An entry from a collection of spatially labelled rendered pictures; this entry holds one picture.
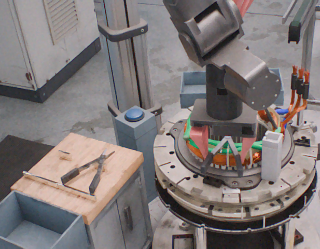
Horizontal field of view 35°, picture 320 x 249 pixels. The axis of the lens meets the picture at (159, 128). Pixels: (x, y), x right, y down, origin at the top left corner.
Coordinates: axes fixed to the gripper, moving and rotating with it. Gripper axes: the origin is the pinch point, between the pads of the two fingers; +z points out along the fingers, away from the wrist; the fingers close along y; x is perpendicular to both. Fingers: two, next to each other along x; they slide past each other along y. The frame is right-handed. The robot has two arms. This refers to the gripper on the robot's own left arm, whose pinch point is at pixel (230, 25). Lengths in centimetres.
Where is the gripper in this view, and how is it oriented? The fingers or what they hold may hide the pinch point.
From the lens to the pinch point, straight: 91.5
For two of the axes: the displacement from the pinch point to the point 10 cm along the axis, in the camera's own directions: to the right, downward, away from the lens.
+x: -7.5, -2.5, 6.1
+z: -0.5, 9.5, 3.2
